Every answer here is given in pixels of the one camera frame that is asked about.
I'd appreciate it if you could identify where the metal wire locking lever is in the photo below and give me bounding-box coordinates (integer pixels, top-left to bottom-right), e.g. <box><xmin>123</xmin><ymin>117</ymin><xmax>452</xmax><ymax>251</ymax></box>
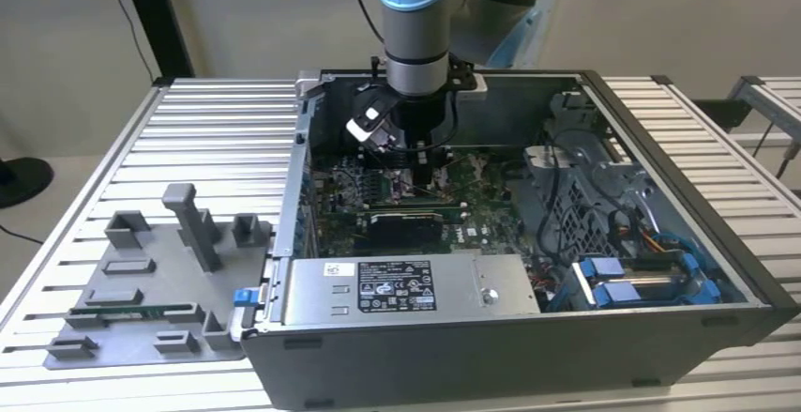
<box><xmin>399</xmin><ymin>179</ymin><xmax>443</xmax><ymax>199</ymax></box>

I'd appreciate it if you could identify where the CPU socket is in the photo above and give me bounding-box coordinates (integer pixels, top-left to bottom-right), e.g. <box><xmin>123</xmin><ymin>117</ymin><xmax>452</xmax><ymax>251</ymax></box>
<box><xmin>380</xmin><ymin>166</ymin><xmax>453</xmax><ymax>206</ymax></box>

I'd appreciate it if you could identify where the green RAM stick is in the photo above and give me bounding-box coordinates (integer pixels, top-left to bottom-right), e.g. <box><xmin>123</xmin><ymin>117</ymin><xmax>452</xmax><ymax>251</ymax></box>
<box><xmin>360</xmin><ymin>199</ymin><xmax>469</xmax><ymax>212</ymax></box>
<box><xmin>68</xmin><ymin>302</ymin><xmax>195</xmax><ymax>320</ymax></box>

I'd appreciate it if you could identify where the black graphics card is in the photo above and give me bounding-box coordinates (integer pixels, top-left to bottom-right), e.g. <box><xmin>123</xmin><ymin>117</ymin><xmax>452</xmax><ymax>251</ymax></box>
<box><xmin>353</xmin><ymin>209</ymin><xmax>468</xmax><ymax>250</ymax></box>

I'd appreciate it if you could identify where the green motherboard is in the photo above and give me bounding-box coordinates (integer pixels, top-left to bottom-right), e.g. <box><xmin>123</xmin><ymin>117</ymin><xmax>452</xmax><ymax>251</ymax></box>
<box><xmin>309</xmin><ymin>142</ymin><xmax>545</xmax><ymax>263</ymax></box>

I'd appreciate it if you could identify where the grey metal disk bay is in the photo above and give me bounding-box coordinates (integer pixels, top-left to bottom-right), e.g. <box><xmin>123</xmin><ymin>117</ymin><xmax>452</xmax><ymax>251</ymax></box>
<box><xmin>505</xmin><ymin>144</ymin><xmax>665</xmax><ymax>263</ymax></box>

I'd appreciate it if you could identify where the silver power supply unit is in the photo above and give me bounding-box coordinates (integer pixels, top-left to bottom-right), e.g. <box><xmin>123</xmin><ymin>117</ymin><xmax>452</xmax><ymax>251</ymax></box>
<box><xmin>279</xmin><ymin>254</ymin><xmax>544</xmax><ymax>328</ymax></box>

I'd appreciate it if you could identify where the hard disk in blue carrier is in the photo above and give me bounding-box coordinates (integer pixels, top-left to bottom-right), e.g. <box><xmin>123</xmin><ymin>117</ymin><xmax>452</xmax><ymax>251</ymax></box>
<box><xmin>575</xmin><ymin>250</ymin><xmax>703</xmax><ymax>286</ymax></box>
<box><xmin>591</xmin><ymin>270</ymin><xmax>721</xmax><ymax>310</ymax></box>

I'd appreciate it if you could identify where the blue case latch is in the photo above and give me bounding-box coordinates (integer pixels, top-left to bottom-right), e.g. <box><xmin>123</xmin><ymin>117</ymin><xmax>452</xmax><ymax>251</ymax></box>
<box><xmin>229</xmin><ymin>287</ymin><xmax>259</xmax><ymax>311</ymax></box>

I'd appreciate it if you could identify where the black PC case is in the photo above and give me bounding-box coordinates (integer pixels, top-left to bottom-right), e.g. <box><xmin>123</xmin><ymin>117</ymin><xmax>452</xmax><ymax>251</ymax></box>
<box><xmin>240</xmin><ymin>69</ymin><xmax>791</xmax><ymax>411</ymax></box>

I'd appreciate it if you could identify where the aluminium slat side table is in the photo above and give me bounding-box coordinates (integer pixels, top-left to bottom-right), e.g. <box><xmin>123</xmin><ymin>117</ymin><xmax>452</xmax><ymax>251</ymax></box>
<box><xmin>691</xmin><ymin>75</ymin><xmax>801</xmax><ymax>188</ymax></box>

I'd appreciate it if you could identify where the grey parts rack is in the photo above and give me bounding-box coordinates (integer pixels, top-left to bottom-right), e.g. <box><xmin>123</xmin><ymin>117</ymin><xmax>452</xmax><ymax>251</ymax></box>
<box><xmin>43</xmin><ymin>183</ymin><xmax>277</xmax><ymax>371</ymax></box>

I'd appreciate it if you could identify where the black monitor stand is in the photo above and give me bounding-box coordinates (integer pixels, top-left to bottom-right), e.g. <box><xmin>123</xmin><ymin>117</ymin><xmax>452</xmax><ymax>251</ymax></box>
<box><xmin>0</xmin><ymin>157</ymin><xmax>55</xmax><ymax>210</ymax></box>

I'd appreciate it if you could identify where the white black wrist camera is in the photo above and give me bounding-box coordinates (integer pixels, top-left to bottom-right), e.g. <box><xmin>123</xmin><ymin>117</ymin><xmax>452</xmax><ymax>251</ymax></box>
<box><xmin>345</xmin><ymin>85</ymin><xmax>401</xmax><ymax>153</ymax></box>

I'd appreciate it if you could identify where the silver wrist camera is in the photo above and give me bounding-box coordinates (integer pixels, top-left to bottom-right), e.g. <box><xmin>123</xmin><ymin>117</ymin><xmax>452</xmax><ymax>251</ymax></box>
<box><xmin>448</xmin><ymin>56</ymin><xmax>491</xmax><ymax>102</ymax></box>

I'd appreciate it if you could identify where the black vertical post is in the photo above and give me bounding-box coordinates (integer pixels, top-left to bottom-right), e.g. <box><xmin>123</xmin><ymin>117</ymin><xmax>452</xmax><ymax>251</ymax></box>
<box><xmin>116</xmin><ymin>0</ymin><xmax>196</xmax><ymax>80</ymax></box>

